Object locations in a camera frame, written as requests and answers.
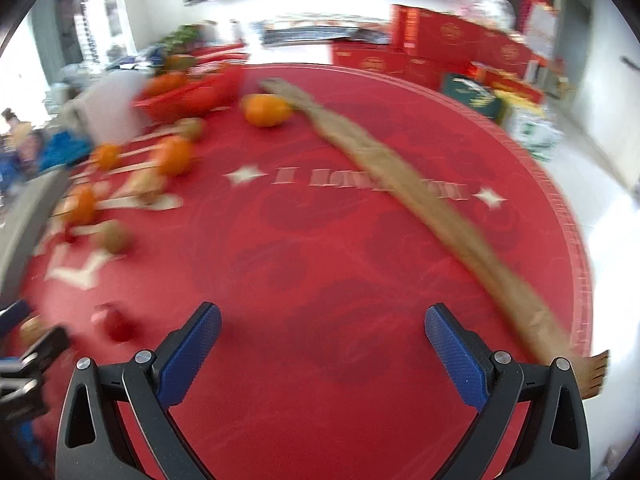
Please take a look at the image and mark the mandarins with leaves in basket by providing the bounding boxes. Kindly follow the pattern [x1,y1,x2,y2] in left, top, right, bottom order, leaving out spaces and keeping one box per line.
[142,54,198,99]

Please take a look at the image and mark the red plastic fruit basket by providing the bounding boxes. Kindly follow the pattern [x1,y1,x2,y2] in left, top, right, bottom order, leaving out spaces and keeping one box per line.
[131,64,245,125]

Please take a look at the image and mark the long wooden back scratcher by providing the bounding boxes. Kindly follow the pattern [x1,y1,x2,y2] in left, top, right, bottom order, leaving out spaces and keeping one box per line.
[259,78,608,400]

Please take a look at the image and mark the grey white storage tray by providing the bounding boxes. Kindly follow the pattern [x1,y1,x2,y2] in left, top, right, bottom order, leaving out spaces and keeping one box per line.
[1,166,70,309]

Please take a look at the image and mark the red gift boxes stack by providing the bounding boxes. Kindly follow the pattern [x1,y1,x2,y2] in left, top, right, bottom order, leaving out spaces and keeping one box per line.
[331,4,544,104]

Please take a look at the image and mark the dried husk fruit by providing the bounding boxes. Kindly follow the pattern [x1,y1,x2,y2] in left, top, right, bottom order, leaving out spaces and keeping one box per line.
[127,168,167,205]

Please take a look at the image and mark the round red table mat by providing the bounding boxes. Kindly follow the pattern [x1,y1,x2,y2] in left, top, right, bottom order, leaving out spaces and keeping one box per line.
[21,65,592,479]

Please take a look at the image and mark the small orange by scratcher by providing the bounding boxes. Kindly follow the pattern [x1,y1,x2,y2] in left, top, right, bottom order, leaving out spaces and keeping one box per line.
[241,93,293,128]

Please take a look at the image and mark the potted green plant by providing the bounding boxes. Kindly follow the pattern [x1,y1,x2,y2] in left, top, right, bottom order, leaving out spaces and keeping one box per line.
[160,24,203,55]

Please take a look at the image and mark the plaid cloth on counter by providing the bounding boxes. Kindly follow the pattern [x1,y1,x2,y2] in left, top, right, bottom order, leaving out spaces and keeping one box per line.
[253,14,390,47]

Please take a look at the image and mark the green gift box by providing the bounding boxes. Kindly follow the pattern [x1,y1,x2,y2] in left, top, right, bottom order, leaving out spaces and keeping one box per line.
[440,73,502,122]

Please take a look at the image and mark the blue rubber gloves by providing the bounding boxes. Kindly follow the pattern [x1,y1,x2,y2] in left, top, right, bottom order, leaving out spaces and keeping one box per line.
[38,131,93,171]

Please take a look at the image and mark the large orange mandarin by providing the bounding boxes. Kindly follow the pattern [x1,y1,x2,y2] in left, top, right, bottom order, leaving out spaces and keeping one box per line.
[151,136,193,177]

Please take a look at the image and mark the red cherry tomato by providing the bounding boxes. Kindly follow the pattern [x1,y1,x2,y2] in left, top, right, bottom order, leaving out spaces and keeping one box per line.
[91,302,136,344]

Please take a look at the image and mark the white paper towel roll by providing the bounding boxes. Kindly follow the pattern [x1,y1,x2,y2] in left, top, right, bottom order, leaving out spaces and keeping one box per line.
[70,70,146,145]

